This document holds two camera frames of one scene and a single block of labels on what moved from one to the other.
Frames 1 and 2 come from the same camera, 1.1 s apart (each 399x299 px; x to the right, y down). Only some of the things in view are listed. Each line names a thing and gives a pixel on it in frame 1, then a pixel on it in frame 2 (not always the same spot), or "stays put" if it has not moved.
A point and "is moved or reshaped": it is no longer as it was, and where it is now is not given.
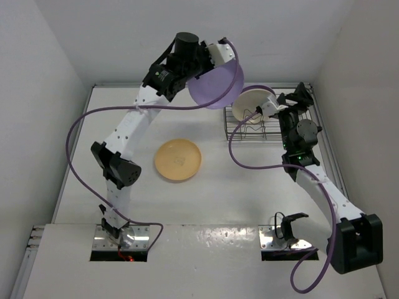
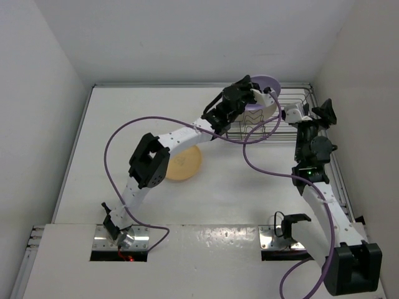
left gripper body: (204, 61) to (246, 95)
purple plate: (257, 86) is moved or reshaped
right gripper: (302, 98) to (326, 113)
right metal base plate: (269, 240) stays put
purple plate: (212, 83) to (252, 106)
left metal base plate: (136, 237) stays put
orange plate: (177, 159) stays put
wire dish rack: (269, 129) stays put
